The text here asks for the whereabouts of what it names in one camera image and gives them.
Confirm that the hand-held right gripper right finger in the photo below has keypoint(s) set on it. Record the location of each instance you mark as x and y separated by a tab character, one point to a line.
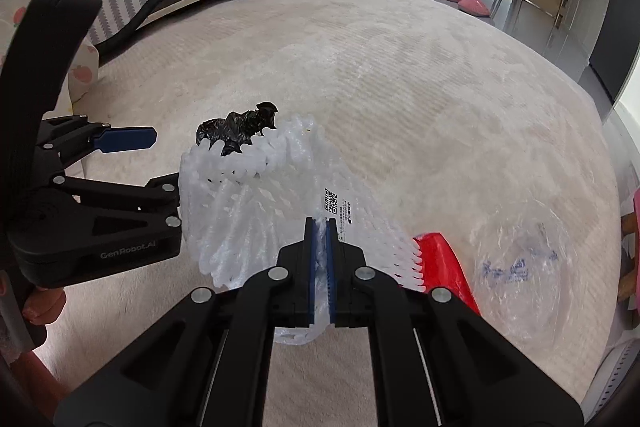
331	277

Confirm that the white round appliance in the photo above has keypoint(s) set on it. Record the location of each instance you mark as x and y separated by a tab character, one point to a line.
617	372

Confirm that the beige fluffy rug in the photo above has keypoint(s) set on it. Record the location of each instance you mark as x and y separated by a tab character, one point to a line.
425	107

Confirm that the clear plastic bag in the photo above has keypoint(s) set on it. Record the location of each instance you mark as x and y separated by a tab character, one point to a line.
520	267

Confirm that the person's left hand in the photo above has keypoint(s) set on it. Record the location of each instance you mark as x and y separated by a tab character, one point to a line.
45	307

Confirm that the pink upholstered stool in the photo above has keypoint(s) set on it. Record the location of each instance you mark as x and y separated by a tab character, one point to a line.
636	212

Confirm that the black cabinet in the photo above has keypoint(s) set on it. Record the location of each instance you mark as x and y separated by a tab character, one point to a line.
617	32

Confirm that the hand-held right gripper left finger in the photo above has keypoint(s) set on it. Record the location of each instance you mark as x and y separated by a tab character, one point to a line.
311	277

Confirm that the red plastic bag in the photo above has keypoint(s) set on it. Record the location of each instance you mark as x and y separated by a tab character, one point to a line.
445	267

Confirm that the crumpled black plastic bag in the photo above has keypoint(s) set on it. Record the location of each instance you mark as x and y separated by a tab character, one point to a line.
235	127

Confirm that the white foam net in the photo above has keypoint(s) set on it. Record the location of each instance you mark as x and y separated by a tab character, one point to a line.
250	207

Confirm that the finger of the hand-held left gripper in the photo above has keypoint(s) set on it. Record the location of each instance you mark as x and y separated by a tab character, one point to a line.
150	199
127	138

